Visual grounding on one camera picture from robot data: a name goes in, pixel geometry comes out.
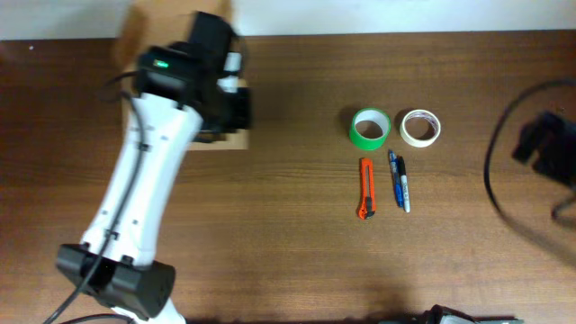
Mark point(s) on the beige masking tape roll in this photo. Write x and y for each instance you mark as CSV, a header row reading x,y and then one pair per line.
x,y
420,128

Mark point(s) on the black white marker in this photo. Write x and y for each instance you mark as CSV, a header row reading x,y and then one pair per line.
x,y
404,184

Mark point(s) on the cardboard box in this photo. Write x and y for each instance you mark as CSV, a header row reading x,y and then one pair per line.
x,y
182,62

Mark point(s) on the orange utility knife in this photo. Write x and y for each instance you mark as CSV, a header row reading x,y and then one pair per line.
x,y
367,206

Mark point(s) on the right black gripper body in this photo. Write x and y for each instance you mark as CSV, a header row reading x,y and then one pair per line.
x,y
555,148

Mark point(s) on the green tape roll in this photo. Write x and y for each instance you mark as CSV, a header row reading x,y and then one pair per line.
x,y
369,129

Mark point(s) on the blue pen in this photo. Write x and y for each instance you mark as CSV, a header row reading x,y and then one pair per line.
x,y
396,178

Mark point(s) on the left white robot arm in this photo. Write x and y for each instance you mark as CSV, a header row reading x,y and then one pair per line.
x,y
115,260

